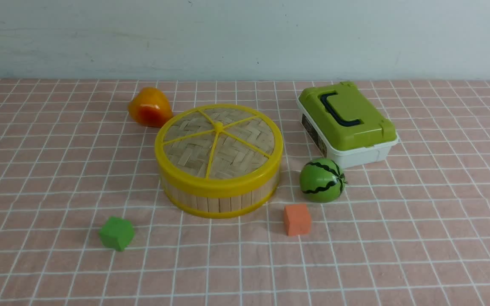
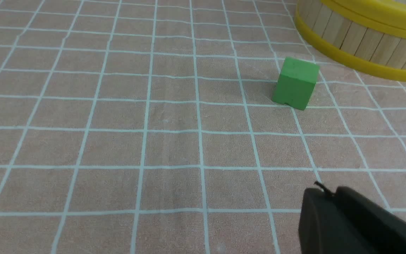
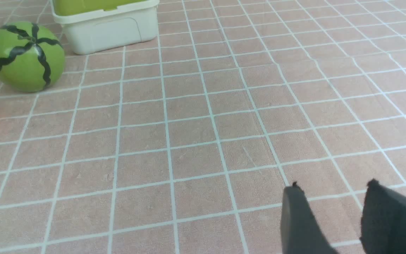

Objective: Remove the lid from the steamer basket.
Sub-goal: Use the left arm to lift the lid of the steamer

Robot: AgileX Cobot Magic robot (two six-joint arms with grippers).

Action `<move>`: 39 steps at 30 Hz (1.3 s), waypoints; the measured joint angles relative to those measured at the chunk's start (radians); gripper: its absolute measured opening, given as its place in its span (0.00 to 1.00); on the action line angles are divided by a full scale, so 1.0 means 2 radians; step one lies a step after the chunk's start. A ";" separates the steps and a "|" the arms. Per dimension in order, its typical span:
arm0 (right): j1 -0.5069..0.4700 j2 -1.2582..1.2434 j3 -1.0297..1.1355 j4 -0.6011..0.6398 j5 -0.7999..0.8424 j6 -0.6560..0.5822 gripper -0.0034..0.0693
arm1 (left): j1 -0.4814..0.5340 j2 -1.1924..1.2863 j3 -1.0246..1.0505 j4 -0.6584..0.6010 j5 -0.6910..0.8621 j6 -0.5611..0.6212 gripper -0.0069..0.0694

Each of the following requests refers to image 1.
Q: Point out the yellow rimmed woven steamer lid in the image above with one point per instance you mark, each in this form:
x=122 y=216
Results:
x=219 y=150

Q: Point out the pink checkered tablecloth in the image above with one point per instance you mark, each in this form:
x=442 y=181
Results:
x=411 y=230

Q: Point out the green white plastic storage box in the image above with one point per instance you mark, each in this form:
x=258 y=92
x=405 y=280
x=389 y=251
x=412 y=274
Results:
x=345 y=126

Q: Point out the green toy watermelon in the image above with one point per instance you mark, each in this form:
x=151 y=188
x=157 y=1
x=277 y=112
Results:
x=322 y=180

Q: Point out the bamboo steamer basket yellow rims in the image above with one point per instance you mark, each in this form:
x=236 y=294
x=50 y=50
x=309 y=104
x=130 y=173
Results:
x=221 y=207

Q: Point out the orange foam cube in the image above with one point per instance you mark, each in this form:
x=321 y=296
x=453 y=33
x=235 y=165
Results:
x=297 y=219

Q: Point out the green foam cube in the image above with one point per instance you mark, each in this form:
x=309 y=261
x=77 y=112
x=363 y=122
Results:
x=117 y=233

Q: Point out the orange yellow toy pear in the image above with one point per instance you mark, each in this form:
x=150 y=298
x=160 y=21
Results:
x=150 y=108

